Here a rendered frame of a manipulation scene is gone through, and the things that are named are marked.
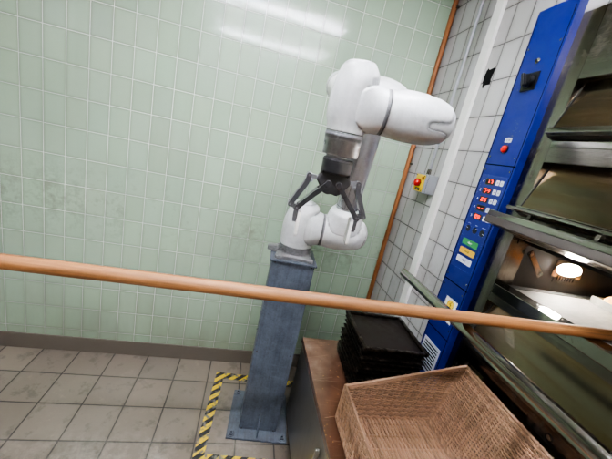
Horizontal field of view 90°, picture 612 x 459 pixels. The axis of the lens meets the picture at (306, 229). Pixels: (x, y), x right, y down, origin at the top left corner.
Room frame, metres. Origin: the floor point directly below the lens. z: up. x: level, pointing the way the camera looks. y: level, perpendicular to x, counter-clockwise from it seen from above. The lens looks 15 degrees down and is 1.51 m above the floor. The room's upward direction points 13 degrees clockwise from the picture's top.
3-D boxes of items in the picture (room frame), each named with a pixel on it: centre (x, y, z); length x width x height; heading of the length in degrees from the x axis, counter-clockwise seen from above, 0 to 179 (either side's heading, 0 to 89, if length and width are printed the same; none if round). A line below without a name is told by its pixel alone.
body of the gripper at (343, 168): (0.76, -0.04, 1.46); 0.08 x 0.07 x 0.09; 96
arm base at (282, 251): (1.40, 0.05, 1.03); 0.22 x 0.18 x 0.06; 98
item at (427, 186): (1.67, -0.57, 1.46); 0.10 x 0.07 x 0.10; 12
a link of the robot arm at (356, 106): (0.75, -0.05, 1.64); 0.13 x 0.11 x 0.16; 93
